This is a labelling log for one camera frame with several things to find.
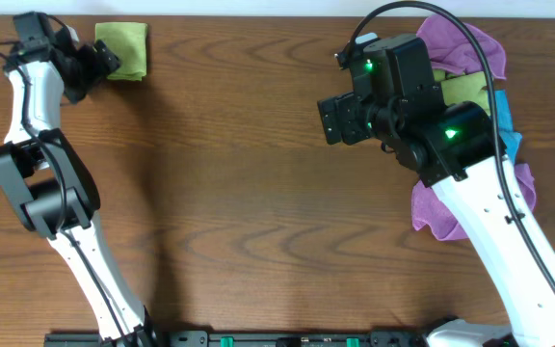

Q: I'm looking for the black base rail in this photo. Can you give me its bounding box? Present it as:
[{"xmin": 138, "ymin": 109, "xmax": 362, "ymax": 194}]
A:
[{"xmin": 43, "ymin": 331, "xmax": 517, "ymax": 347}]

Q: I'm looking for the purple cloth at top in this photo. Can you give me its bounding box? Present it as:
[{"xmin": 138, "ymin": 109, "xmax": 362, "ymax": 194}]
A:
[{"xmin": 416, "ymin": 14, "xmax": 507, "ymax": 80}]

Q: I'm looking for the purple cloth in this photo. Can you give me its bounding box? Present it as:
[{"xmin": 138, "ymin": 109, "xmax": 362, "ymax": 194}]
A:
[
  {"xmin": 416, "ymin": 14, "xmax": 507, "ymax": 80},
  {"xmin": 410, "ymin": 163, "xmax": 537, "ymax": 241}
]

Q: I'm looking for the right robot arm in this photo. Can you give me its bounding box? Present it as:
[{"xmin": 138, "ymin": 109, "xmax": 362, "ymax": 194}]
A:
[{"xmin": 318, "ymin": 92, "xmax": 555, "ymax": 346}]

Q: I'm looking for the purple cloth at bottom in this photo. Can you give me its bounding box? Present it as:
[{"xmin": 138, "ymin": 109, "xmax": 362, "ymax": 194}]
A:
[{"xmin": 410, "ymin": 163, "xmax": 537, "ymax": 241}]

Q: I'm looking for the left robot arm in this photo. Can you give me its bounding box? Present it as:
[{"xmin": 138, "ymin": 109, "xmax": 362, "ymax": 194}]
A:
[{"xmin": 0, "ymin": 13, "xmax": 164, "ymax": 346}]

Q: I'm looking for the light green cloth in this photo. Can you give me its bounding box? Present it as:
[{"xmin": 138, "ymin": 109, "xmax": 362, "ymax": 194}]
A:
[{"xmin": 95, "ymin": 22, "xmax": 148, "ymax": 81}]

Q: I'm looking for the olive green crumpled cloth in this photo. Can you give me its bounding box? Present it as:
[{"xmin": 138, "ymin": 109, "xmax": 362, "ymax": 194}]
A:
[{"xmin": 433, "ymin": 69, "xmax": 490, "ymax": 114}]

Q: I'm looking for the blue crumpled cloth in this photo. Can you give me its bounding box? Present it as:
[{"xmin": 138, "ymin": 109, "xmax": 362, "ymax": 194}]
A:
[{"xmin": 495, "ymin": 90, "xmax": 522, "ymax": 163}]

